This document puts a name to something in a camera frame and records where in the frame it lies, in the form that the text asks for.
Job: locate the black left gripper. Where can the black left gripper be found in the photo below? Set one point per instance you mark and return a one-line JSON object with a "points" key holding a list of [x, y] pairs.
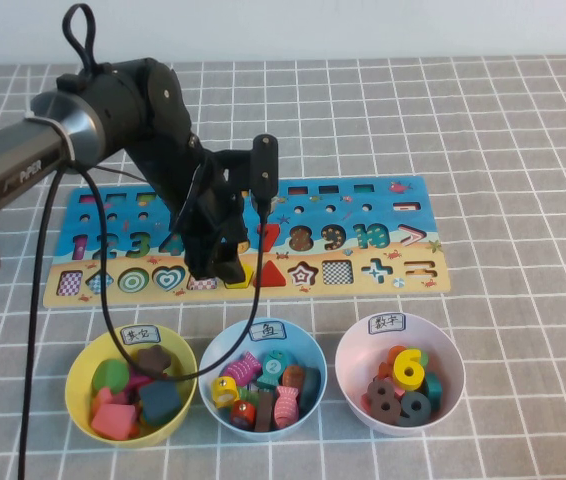
{"points": [[213, 217]]}

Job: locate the yellow pentagon wooden piece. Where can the yellow pentagon wooden piece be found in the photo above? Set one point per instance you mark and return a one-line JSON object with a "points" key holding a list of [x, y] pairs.
{"points": [[247, 274]]}

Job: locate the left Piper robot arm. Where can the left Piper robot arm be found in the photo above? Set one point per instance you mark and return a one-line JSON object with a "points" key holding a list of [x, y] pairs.
{"points": [[118, 102]]}

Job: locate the red triangle wooden piece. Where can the red triangle wooden piece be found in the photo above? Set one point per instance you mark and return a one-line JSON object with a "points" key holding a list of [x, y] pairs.
{"points": [[273, 278]]}

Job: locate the red number seven piece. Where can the red number seven piece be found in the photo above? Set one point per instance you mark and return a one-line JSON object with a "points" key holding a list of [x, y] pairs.
{"points": [[273, 235]]}

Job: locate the paper label on blue bowl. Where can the paper label on blue bowl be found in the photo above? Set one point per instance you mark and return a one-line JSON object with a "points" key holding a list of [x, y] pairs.
{"points": [[267, 330]]}

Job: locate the yellow plastic bowl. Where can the yellow plastic bowl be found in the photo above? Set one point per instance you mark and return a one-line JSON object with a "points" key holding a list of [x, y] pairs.
{"points": [[178, 350]]}

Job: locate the paper label on yellow bowl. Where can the paper label on yellow bowl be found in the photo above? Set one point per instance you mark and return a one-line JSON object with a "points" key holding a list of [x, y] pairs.
{"points": [[141, 335]]}

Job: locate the brown star wooden piece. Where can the brown star wooden piece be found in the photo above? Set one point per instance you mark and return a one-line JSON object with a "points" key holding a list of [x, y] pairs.
{"points": [[152, 359]]}

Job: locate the light blue plastic bowl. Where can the light blue plastic bowl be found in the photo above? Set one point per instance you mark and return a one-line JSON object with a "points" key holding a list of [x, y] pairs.
{"points": [[308, 350]]}

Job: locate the magenta wooden piece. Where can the magenta wooden piece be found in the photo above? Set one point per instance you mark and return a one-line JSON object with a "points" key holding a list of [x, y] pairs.
{"points": [[135, 384]]}

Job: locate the dark teal square piece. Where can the dark teal square piece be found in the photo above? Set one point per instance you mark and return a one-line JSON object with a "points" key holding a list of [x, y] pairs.
{"points": [[160, 400]]}

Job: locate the colourful wooden number puzzle board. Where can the colourful wooden number puzzle board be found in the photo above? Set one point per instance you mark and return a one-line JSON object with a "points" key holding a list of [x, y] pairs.
{"points": [[363, 295]]}

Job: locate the green round wooden piece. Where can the green round wooden piece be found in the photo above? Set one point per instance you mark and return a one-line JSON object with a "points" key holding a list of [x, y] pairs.
{"points": [[110, 376]]}

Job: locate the pale pink plastic bowl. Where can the pale pink plastic bowl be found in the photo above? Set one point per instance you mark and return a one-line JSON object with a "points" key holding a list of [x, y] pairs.
{"points": [[358, 350]]}

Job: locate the small salmon wooden piece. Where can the small salmon wooden piece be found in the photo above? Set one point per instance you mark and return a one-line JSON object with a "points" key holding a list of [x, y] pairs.
{"points": [[103, 399]]}

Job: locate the paper label on pink bowl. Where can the paper label on pink bowl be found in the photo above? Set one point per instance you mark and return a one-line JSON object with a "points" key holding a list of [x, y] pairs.
{"points": [[387, 323]]}

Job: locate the orange number piece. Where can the orange number piece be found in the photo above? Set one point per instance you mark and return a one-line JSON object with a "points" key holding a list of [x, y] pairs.
{"points": [[393, 352]]}

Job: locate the brown number eight piece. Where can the brown number eight piece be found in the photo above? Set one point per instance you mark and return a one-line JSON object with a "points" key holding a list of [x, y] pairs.
{"points": [[374, 400]]}

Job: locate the yellow number six piece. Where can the yellow number six piece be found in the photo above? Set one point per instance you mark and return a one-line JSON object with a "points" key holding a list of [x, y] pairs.
{"points": [[415, 357]]}

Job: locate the green number piece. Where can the green number piece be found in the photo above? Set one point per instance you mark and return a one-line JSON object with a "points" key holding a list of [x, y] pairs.
{"points": [[425, 357]]}

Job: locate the grey number nine piece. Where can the grey number nine piece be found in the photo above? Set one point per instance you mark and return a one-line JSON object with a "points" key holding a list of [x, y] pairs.
{"points": [[410, 417]]}

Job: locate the teal number piece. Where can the teal number piece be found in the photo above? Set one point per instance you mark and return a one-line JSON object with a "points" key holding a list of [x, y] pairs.
{"points": [[434, 390]]}

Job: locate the magenta striped wooden fish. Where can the magenta striped wooden fish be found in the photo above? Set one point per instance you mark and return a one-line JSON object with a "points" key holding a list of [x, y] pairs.
{"points": [[242, 371]]}

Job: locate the teal fish with number two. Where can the teal fish with number two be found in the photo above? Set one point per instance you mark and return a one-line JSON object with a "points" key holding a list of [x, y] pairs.
{"points": [[274, 367]]}

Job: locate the yellow wooden fish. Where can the yellow wooden fish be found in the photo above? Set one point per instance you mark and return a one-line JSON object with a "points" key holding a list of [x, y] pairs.
{"points": [[224, 391]]}

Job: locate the green wooden fish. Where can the green wooden fish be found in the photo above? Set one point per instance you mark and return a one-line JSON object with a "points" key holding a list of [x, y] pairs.
{"points": [[249, 395]]}

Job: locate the brown orange wooden fish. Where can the brown orange wooden fish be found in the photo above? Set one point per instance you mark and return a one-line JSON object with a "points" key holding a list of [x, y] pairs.
{"points": [[293, 376]]}

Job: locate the red wooden fish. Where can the red wooden fish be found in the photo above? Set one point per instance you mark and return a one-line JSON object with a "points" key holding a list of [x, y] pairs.
{"points": [[242, 414]]}

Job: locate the dark brown wooden fish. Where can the dark brown wooden fish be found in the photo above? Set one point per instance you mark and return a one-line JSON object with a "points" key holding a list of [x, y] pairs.
{"points": [[264, 412]]}

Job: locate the dark teal wooden fish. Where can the dark teal wooden fish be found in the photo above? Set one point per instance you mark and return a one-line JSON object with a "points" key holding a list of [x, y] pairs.
{"points": [[310, 390]]}

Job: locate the light pink striped fish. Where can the light pink striped fish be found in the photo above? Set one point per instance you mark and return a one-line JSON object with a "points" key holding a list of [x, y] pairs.
{"points": [[285, 407]]}

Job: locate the large salmon wooden block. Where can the large salmon wooden block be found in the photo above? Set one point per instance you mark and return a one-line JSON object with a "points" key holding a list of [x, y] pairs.
{"points": [[113, 421]]}

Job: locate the grey white-grid tablecloth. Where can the grey white-grid tablecloth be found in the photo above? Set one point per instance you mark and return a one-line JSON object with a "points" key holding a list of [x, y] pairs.
{"points": [[513, 150]]}

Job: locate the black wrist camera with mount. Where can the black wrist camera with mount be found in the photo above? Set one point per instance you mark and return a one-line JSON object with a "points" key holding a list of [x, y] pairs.
{"points": [[265, 162]]}

